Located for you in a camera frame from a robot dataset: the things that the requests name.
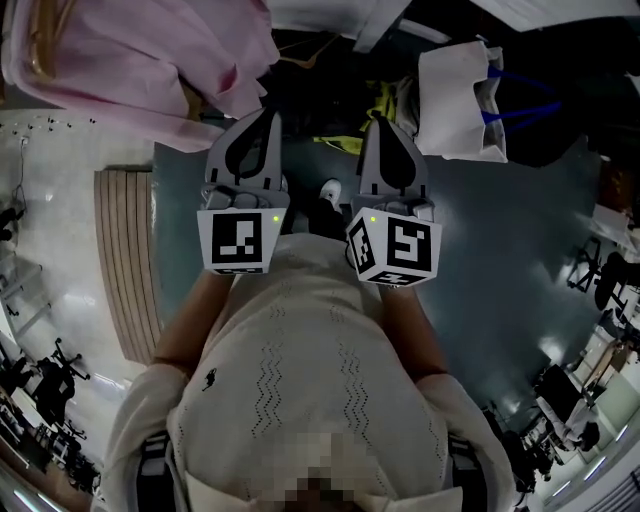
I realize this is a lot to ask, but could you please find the pink cloth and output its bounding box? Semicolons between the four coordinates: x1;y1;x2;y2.
1;0;281;154

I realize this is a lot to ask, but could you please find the person's right forearm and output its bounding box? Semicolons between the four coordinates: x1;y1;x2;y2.
378;283;450;382

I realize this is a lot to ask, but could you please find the yellow cloth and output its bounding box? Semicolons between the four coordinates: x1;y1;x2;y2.
313;79;404;154

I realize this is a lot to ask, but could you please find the person's left forearm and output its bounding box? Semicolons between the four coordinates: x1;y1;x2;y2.
151;268;237;377

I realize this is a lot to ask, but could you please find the grey shoulder strap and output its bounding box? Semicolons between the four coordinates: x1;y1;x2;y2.
448;433;482;473
137;432;172;478

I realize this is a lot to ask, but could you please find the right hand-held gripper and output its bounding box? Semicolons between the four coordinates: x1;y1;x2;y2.
344;115;444;289

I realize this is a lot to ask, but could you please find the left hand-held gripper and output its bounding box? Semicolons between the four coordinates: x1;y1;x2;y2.
196;108;292;277

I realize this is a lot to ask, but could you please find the black hanging cable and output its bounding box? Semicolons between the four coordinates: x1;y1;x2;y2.
11;133;30;214

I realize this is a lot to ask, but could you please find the person's white shoe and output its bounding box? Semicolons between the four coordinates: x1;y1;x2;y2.
318;177;343;204

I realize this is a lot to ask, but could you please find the white cloth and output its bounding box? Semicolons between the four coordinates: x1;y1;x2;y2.
266;0;417;54

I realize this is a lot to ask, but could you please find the black office chair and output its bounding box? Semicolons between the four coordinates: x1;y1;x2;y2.
567;236;640;313
30;337;92;437

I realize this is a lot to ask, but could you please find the wooden hanger under pink cloth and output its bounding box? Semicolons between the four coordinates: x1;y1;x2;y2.
27;0;76;80

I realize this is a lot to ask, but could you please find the person's white knit top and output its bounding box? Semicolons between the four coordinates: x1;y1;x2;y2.
101;231;517;512

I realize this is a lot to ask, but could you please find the person's dark trouser leg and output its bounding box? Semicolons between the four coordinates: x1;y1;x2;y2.
298;195;352;242

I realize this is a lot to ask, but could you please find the wooden slatted panel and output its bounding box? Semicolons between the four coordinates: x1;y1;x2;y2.
93;166;165;367

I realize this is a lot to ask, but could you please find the thin wooden hanger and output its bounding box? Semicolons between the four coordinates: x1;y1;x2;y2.
276;33;342;70

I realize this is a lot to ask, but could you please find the white bag with blue handles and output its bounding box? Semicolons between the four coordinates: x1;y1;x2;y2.
416;39;564;164

